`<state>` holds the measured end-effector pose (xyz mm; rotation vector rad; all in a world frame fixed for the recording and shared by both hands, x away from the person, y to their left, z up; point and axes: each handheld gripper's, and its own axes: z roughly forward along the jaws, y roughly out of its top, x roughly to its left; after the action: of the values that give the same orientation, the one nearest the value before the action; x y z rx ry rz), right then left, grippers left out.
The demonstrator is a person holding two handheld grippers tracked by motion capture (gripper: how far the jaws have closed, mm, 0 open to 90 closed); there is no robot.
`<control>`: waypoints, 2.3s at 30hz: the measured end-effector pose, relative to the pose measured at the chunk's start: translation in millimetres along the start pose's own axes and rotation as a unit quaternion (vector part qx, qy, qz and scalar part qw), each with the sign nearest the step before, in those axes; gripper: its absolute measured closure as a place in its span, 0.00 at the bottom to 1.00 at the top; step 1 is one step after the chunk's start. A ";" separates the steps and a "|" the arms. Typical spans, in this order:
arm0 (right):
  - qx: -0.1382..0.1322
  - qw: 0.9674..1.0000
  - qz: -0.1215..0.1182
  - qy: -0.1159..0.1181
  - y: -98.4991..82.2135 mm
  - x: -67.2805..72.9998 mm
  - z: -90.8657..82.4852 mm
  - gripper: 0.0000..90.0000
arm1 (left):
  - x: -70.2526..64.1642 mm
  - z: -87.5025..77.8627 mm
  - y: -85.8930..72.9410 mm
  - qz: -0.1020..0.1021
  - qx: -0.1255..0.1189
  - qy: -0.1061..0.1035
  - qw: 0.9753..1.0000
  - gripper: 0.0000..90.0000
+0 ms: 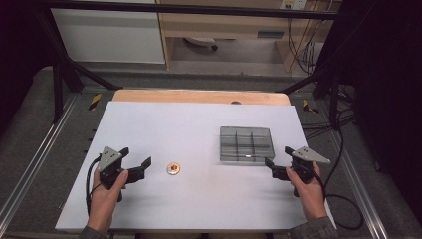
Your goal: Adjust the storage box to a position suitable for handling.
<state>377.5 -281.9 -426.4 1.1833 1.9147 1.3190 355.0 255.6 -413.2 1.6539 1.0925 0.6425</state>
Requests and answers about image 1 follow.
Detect chair base with caster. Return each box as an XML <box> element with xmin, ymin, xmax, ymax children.
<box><xmin>183</xmin><ymin>37</ymin><xmax>219</xmax><ymax>52</ymax></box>

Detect white wall socket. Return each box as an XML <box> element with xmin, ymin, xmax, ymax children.
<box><xmin>280</xmin><ymin>0</ymin><xmax>308</xmax><ymax>10</ymax></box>

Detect white board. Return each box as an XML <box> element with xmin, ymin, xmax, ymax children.
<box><xmin>54</xmin><ymin>101</ymin><xmax>337</xmax><ymax>232</ymax></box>

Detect black curtain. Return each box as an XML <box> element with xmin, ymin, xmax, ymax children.
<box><xmin>315</xmin><ymin>0</ymin><xmax>422</xmax><ymax>217</ymax></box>
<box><xmin>0</xmin><ymin>0</ymin><xmax>64</xmax><ymax>130</ymax></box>

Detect light wooden desk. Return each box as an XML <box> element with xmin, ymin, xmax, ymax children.
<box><xmin>155</xmin><ymin>0</ymin><xmax>342</xmax><ymax>73</ymax></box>

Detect hand-held gripper cable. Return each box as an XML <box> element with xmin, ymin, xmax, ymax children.
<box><xmin>311</xmin><ymin>109</ymin><xmax>364</xmax><ymax>231</ymax></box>
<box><xmin>85</xmin><ymin>154</ymin><xmax>103</xmax><ymax>217</ymax></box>

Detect aluminium floor rail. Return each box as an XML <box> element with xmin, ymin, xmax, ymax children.
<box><xmin>331</xmin><ymin>132</ymin><xmax>389</xmax><ymax>239</ymax></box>
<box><xmin>0</xmin><ymin>94</ymin><xmax>79</xmax><ymax>227</ymax></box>

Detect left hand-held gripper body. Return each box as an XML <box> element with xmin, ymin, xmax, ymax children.
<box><xmin>97</xmin><ymin>145</ymin><xmax>127</xmax><ymax>191</ymax></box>

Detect black metal frame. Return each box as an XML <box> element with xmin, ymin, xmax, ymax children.
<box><xmin>33</xmin><ymin>0</ymin><xmax>352</xmax><ymax>130</ymax></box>

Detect wooden table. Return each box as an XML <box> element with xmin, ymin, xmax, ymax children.
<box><xmin>111</xmin><ymin>89</ymin><xmax>292</xmax><ymax>107</ymax></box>

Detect bundle of hanging cables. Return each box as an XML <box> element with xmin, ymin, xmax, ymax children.
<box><xmin>287</xmin><ymin>16</ymin><xmax>319</xmax><ymax>76</ymax></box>

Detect person's left hand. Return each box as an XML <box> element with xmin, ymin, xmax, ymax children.
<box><xmin>87</xmin><ymin>167</ymin><xmax>129</xmax><ymax>234</ymax></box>

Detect black floor cables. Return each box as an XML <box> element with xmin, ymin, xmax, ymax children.
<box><xmin>300</xmin><ymin>84</ymin><xmax>357</xmax><ymax>140</ymax></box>

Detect person's right hand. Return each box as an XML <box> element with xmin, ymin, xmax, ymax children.
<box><xmin>286</xmin><ymin>162</ymin><xmax>329</xmax><ymax>223</ymax></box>

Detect white cabinet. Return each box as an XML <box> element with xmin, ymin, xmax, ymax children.
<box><xmin>51</xmin><ymin>8</ymin><xmax>166</xmax><ymax>65</ymax></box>

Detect right hand-held gripper cable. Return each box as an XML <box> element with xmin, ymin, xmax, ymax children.
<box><xmin>311</xmin><ymin>109</ymin><xmax>364</xmax><ymax>231</ymax></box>

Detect yellow black tape strip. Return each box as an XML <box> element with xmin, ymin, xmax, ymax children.
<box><xmin>302</xmin><ymin>99</ymin><xmax>319</xmax><ymax>115</ymax></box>
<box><xmin>88</xmin><ymin>93</ymin><xmax>103</xmax><ymax>112</ymax></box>

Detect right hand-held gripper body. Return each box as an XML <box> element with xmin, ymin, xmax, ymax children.
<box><xmin>290</xmin><ymin>145</ymin><xmax>332</xmax><ymax>184</ymax></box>

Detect round gold badge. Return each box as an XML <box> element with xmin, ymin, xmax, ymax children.
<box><xmin>166</xmin><ymin>161</ymin><xmax>182</xmax><ymax>176</ymax></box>

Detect left hand-held gripper cable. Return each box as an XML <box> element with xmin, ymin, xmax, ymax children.
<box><xmin>85</xmin><ymin>154</ymin><xmax>103</xmax><ymax>217</ymax></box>

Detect clear grey compartment box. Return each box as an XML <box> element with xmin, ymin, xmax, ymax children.
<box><xmin>219</xmin><ymin>125</ymin><xmax>276</xmax><ymax>163</ymax></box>

